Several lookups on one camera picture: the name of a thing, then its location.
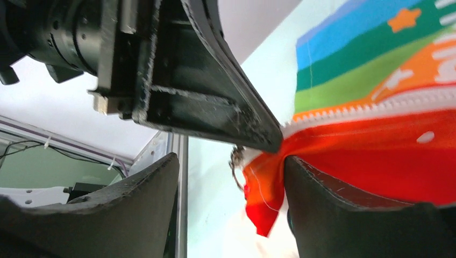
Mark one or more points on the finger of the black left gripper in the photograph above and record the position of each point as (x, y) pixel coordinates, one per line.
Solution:
(190, 83)

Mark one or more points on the aluminium front frame rails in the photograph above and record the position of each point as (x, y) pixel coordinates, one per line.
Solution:
(30, 132)

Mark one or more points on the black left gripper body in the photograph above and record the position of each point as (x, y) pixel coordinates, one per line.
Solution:
(71, 38)

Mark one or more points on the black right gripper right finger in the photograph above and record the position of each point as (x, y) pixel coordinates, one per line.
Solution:
(331, 218)

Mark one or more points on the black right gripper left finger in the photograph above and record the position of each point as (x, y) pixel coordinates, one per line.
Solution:
(127, 219)

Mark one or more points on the rainbow white red hooded jacket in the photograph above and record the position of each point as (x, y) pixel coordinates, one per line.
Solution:
(374, 107)

